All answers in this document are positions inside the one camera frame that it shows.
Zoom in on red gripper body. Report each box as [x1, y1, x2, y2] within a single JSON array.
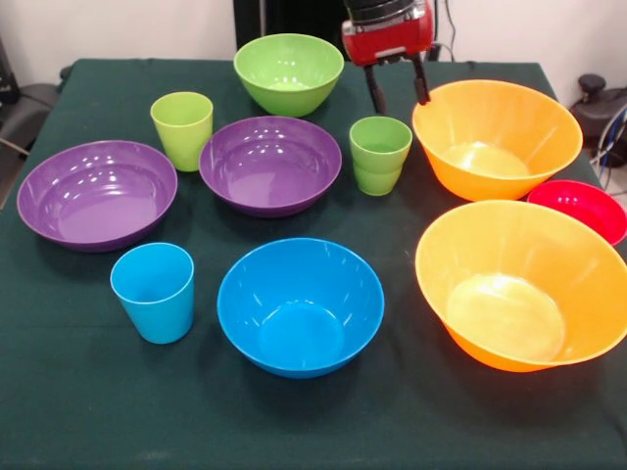
[[341, 0, 437, 68]]

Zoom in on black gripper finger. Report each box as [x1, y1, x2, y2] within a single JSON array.
[[362, 66, 389, 117], [410, 55, 432, 107]]

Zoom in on green cup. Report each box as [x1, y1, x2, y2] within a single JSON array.
[[353, 161, 403, 197], [348, 116, 414, 173]]

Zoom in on orange bowl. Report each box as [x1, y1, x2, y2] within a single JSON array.
[[414, 199, 627, 374], [410, 79, 585, 203]]

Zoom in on red bowl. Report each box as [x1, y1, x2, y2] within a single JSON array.
[[526, 179, 627, 248]]

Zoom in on green bowl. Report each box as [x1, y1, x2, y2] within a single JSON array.
[[232, 32, 346, 118]]

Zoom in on purple bowl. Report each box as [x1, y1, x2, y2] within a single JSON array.
[[16, 139, 179, 254], [198, 115, 343, 218]]

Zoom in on yellow-green cup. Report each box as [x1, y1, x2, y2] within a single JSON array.
[[149, 91, 215, 173]]

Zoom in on blue bowl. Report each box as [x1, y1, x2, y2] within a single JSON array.
[[217, 237, 386, 380]]

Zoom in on blue cup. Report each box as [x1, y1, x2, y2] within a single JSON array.
[[109, 242, 196, 346]]

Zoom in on black equipment box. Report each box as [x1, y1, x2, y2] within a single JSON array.
[[0, 36, 22, 105]]

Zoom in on dark green table cloth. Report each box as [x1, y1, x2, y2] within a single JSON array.
[[0, 58, 627, 470]]

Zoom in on black hanging cable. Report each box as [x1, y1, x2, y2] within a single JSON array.
[[433, 0, 459, 63]]

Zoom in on grey pedestal foot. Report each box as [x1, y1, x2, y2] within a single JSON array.
[[567, 72, 627, 143], [0, 66, 72, 148]]

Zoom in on tangle of cables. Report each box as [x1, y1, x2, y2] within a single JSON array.
[[590, 107, 627, 197]]

